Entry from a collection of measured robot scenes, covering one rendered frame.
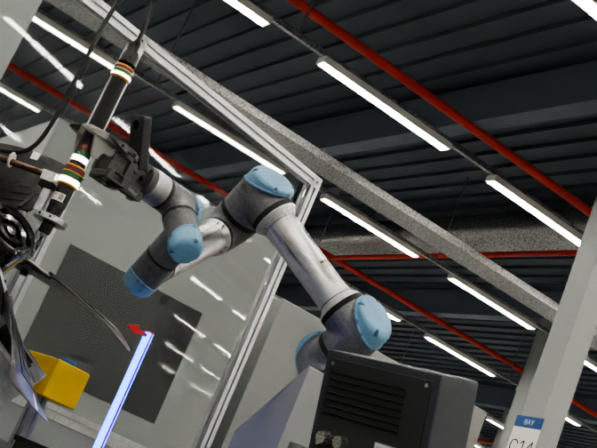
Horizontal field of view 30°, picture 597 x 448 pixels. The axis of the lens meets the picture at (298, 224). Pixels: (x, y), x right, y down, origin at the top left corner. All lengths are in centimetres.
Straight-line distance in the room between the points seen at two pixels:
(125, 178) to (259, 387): 372
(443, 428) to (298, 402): 61
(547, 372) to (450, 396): 715
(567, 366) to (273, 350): 356
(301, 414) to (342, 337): 24
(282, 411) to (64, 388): 52
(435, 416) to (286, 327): 421
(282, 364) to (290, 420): 362
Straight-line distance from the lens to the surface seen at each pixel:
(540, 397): 896
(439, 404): 186
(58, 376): 262
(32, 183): 239
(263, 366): 598
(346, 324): 257
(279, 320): 602
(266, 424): 248
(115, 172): 233
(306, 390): 244
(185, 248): 236
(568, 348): 902
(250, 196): 269
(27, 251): 218
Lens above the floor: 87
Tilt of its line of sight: 16 degrees up
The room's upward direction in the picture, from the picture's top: 23 degrees clockwise
